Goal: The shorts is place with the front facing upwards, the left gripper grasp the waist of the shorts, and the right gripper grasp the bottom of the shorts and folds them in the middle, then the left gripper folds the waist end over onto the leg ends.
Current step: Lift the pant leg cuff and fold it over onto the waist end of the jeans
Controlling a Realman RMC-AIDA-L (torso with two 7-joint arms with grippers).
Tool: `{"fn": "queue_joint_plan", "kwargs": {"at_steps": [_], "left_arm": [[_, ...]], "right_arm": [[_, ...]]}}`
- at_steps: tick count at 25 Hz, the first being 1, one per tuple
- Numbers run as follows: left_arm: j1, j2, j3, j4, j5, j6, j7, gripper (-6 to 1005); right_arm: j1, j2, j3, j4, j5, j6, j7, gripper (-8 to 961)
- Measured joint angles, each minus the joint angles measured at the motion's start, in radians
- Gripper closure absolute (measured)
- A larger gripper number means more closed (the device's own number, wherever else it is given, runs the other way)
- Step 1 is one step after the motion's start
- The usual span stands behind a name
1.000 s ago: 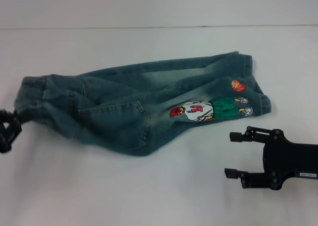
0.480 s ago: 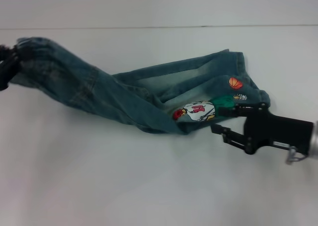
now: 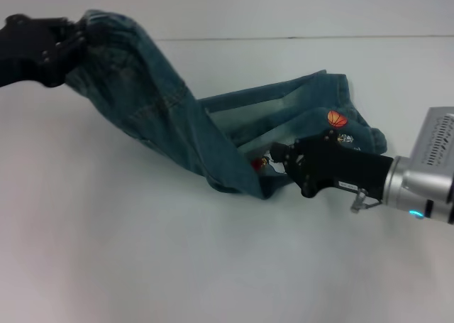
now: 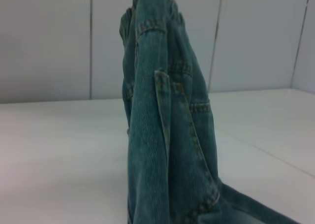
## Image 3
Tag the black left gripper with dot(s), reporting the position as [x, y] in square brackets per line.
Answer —
[32, 49]

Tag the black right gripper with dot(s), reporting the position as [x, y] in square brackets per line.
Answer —
[337, 167]

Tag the blue denim shorts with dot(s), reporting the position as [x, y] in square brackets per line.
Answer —
[184, 131]

